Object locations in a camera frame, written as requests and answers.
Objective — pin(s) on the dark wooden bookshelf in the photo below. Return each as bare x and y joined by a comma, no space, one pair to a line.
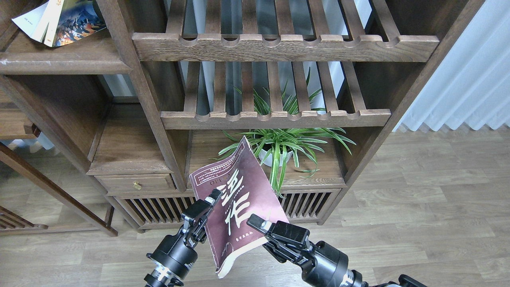
147,98

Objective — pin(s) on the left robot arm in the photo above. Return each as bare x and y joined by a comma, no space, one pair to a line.
165,282

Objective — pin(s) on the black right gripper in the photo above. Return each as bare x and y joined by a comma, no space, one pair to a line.
322,265

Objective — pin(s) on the colourful cover paperback book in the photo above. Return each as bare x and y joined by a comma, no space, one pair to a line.
71,20

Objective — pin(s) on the green spider plant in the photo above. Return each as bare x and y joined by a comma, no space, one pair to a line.
302,141

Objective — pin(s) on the maroon book white characters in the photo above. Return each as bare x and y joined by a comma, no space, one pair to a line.
245,190

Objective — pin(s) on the yellow green book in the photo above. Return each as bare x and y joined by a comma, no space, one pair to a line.
35,23

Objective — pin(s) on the white plant pot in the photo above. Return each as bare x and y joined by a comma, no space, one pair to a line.
266,157

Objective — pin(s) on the white curtain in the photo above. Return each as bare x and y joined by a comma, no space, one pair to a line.
471,87

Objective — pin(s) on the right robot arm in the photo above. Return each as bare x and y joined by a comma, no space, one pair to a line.
332,234

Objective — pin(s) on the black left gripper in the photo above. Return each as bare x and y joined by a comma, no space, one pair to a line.
173,257

